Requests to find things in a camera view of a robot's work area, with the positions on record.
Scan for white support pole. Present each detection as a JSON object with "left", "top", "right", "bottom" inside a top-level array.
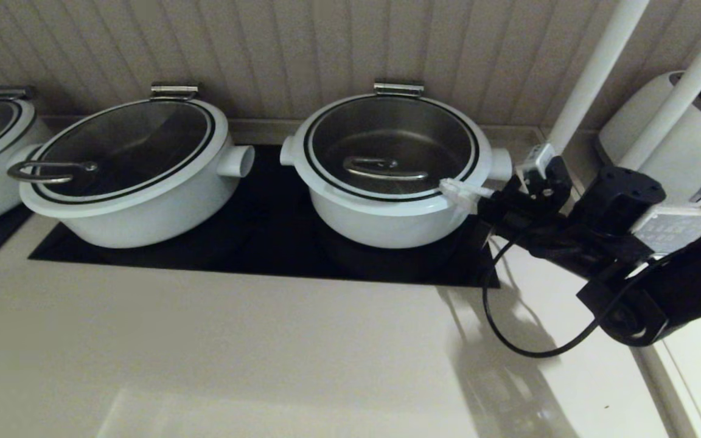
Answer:
[
  {"left": 545, "top": 0, "right": 649, "bottom": 156},
  {"left": 618, "top": 3, "right": 701, "bottom": 171}
]

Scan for white toaster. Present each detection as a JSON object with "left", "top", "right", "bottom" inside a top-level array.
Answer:
[{"left": 597, "top": 72, "right": 701, "bottom": 204}]

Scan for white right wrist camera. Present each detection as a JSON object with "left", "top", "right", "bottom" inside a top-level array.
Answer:
[{"left": 516, "top": 144, "right": 555, "bottom": 183}]

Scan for large black induction cooktop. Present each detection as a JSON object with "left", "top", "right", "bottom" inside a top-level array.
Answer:
[{"left": 29, "top": 144, "right": 500, "bottom": 288}]

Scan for glass lid with white rim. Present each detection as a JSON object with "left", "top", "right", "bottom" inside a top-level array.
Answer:
[{"left": 295, "top": 93, "right": 492, "bottom": 215}]

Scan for clear acrylic sign holder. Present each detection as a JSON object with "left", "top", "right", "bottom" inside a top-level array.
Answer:
[{"left": 630, "top": 204, "right": 701, "bottom": 256}]

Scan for white pot middle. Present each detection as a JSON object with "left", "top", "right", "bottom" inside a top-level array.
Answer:
[{"left": 9, "top": 99, "right": 229, "bottom": 218}]

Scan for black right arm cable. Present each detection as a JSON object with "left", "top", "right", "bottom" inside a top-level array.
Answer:
[{"left": 481, "top": 234, "right": 668, "bottom": 358}]

